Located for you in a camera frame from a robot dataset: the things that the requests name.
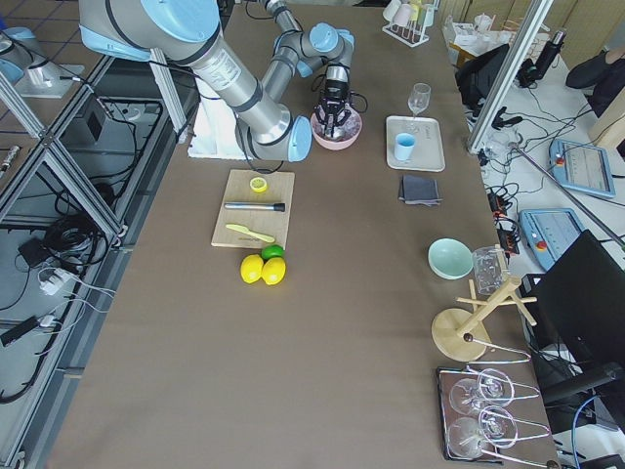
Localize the yellow plastic knife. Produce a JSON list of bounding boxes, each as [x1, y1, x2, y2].
[[226, 223, 275, 243]]

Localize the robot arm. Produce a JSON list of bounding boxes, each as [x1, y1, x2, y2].
[[79, 1, 313, 162], [262, 1, 354, 140]]

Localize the lying wine glass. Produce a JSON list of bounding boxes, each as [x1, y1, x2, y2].
[[449, 368, 540, 415], [444, 405, 551, 468]]

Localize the pink cup on rack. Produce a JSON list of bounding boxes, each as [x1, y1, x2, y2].
[[391, 2, 412, 27]]

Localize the lower teach pendant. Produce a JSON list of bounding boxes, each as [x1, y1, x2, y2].
[[519, 208, 585, 271]]

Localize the clear ice cubes pile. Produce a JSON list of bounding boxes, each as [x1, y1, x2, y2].
[[311, 113, 361, 142]]

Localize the clear wine glass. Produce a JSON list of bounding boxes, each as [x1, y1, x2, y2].
[[406, 83, 431, 133]]

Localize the wooden mug tree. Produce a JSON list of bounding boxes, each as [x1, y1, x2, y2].
[[432, 277, 537, 363]]

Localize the aluminium frame post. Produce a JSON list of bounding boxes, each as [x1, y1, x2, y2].
[[467, 0, 553, 155]]

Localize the white cup rack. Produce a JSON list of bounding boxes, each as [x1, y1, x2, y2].
[[382, 0, 439, 48]]

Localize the clear glass mug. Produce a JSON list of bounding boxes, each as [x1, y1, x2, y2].
[[473, 244, 509, 295]]

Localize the mint green bowl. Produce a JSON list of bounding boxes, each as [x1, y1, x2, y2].
[[428, 238, 473, 279]]

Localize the steel muddler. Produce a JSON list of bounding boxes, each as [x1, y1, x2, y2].
[[223, 201, 286, 213]]

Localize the half lemon slice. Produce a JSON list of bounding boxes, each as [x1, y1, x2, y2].
[[249, 177, 269, 193]]

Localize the upper lying wine glass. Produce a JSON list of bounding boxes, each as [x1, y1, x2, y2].
[[449, 368, 540, 415]]

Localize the right lemon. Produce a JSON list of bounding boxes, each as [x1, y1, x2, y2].
[[261, 257, 286, 285]]

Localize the grey folded cloth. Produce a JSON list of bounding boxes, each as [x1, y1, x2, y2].
[[398, 175, 442, 206]]

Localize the blue cup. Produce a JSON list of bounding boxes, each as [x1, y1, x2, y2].
[[394, 132, 416, 161]]

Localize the black laptop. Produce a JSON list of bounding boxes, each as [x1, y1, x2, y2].
[[521, 230, 624, 367]]

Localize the left lemon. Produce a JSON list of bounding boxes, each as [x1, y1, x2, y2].
[[239, 254, 265, 283]]

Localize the upper teach pendant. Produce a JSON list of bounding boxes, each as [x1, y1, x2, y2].
[[549, 139, 616, 198]]

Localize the metal mirror tray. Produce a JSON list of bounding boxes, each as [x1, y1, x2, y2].
[[436, 367, 503, 467]]

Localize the bamboo cutting board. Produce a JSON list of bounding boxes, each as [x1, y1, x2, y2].
[[211, 169, 295, 249]]

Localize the teach pendant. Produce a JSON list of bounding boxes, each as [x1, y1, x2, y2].
[[519, 208, 585, 271], [549, 139, 616, 198]]

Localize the lower lying wine glass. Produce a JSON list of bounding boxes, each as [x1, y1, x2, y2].
[[444, 405, 551, 468]]

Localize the lime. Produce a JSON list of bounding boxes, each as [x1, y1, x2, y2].
[[261, 244, 284, 261]]

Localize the pink bowl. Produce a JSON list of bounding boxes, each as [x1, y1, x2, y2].
[[312, 110, 362, 150]]

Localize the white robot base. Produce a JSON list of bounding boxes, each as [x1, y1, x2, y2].
[[188, 78, 245, 160]]

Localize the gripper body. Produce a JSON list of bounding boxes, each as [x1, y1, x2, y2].
[[316, 80, 350, 122]]

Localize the beige rabbit tray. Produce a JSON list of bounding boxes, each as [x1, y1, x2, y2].
[[386, 115, 445, 172]]

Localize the steel ice scoop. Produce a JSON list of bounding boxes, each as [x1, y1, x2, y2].
[[324, 114, 344, 141]]

